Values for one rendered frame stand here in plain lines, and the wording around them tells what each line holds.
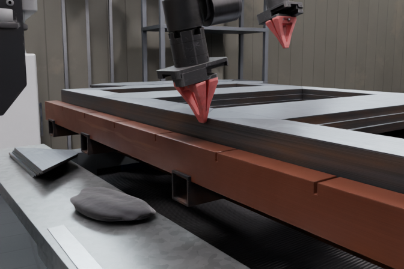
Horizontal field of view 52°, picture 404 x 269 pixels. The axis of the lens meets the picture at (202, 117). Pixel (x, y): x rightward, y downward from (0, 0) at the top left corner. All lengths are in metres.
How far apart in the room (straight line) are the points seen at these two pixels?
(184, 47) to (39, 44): 3.72
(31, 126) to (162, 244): 2.83
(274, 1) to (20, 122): 2.64
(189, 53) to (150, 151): 0.22
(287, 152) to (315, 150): 0.05
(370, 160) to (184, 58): 0.31
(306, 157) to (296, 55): 5.13
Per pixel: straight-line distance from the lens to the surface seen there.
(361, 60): 6.51
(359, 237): 0.46
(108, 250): 0.66
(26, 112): 3.42
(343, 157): 0.51
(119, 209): 0.74
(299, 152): 0.55
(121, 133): 0.88
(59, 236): 0.72
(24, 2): 0.62
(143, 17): 4.23
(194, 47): 0.65
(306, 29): 5.77
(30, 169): 1.10
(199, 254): 0.63
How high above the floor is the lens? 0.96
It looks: 8 degrees down
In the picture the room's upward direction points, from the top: straight up
